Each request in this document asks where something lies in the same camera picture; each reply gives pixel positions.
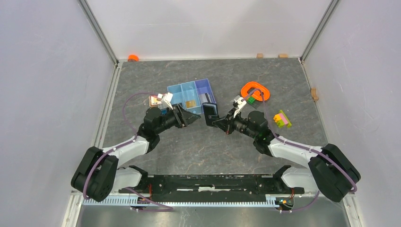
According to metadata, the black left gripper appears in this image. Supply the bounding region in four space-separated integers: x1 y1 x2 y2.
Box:
155 103 201 134

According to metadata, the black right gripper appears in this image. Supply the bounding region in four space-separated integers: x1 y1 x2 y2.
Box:
213 108 257 140

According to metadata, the black card holder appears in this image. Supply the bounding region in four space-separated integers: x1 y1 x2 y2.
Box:
202 102 220 127

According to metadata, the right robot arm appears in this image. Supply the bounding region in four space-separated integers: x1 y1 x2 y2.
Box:
210 111 361 202

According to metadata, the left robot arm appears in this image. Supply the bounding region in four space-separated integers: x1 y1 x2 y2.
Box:
70 104 201 202

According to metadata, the yellow card in tray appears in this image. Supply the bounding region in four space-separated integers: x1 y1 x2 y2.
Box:
185 100 197 109

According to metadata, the blue three-compartment tray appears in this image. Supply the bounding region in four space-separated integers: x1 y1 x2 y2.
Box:
167 79 216 114

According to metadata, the pink and orange block toy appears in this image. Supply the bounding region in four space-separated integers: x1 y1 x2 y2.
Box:
149 94 163 109

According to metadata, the multicolour brick stack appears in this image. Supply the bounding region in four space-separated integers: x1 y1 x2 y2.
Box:
273 110 292 128

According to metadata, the orange round cap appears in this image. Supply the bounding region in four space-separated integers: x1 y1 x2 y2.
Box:
127 54 139 61

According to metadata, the wooden arch piece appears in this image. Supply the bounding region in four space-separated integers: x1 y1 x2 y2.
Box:
310 87 319 102

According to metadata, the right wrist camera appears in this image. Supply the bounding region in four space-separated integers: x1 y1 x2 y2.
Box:
233 96 247 118

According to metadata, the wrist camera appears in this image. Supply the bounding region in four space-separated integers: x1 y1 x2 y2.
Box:
233 96 247 118
157 92 173 110

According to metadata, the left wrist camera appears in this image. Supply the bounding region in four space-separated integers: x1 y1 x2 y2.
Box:
157 92 173 110

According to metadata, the orange oval ring toy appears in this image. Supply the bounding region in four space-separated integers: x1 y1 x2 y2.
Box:
240 81 270 102

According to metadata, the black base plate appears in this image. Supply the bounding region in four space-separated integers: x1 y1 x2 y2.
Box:
134 174 305 202

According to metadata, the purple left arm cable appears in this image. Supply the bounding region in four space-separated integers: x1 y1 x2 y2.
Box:
82 91 174 212

